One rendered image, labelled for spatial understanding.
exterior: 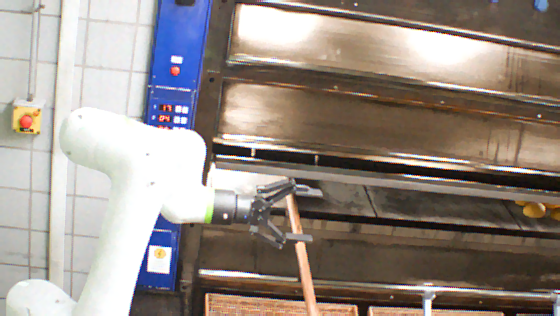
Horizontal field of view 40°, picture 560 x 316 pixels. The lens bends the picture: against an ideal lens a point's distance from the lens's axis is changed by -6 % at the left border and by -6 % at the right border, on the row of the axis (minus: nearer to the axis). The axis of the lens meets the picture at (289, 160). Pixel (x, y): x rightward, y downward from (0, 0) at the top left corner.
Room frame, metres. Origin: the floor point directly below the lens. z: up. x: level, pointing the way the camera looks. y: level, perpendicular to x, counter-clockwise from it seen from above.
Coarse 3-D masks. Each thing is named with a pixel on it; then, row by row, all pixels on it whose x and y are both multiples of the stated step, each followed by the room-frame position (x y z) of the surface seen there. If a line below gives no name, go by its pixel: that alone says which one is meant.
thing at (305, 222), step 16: (272, 208) 2.44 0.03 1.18; (288, 224) 2.40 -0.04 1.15; (304, 224) 2.41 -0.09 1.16; (320, 224) 2.42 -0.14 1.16; (336, 224) 2.43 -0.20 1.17; (352, 224) 2.44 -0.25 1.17; (368, 224) 2.45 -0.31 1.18; (384, 224) 2.47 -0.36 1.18; (400, 224) 2.49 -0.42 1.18; (416, 224) 2.51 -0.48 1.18; (432, 224) 2.54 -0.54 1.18; (448, 224) 2.56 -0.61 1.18; (464, 240) 2.52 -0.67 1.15; (480, 240) 2.53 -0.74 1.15; (496, 240) 2.55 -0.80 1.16; (512, 240) 2.56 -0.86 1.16; (528, 240) 2.57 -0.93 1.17; (544, 240) 2.58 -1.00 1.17
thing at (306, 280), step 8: (288, 200) 2.47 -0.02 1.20; (288, 208) 2.44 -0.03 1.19; (296, 208) 2.42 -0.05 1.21; (296, 216) 2.36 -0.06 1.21; (296, 224) 2.30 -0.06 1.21; (296, 232) 2.26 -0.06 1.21; (296, 248) 2.17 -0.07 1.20; (304, 248) 2.17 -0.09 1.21; (296, 256) 2.14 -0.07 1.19; (304, 256) 2.12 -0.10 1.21; (304, 264) 2.07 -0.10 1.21; (304, 272) 2.03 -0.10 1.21; (304, 280) 1.99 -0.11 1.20; (304, 288) 1.95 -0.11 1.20; (312, 288) 1.95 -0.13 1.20; (304, 296) 1.92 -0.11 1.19; (312, 296) 1.91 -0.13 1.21; (312, 304) 1.87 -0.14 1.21; (312, 312) 1.83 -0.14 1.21
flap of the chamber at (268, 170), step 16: (288, 160) 2.37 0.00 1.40; (304, 160) 2.40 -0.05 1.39; (320, 160) 2.44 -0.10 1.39; (288, 176) 2.24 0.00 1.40; (304, 176) 2.25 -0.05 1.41; (320, 176) 2.27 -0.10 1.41; (336, 176) 2.28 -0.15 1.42; (352, 176) 2.29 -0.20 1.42; (432, 176) 2.45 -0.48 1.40; (448, 176) 2.49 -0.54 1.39; (464, 176) 2.53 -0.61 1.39; (448, 192) 2.34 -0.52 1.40; (464, 192) 2.35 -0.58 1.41; (480, 192) 2.37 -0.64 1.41; (496, 192) 2.38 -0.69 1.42
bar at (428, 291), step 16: (208, 272) 1.98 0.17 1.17; (224, 272) 2.00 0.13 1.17; (240, 272) 2.01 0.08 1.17; (256, 272) 2.03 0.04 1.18; (336, 288) 2.05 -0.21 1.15; (352, 288) 2.06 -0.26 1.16; (368, 288) 2.07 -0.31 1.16; (384, 288) 2.08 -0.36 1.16; (400, 288) 2.09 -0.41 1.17; (416, 288) 2.10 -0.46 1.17; (432, 288) 2.12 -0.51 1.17; (448, 288) 2.13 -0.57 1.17; (464, 288) 2.14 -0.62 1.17; (480, 288) 2.16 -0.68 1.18
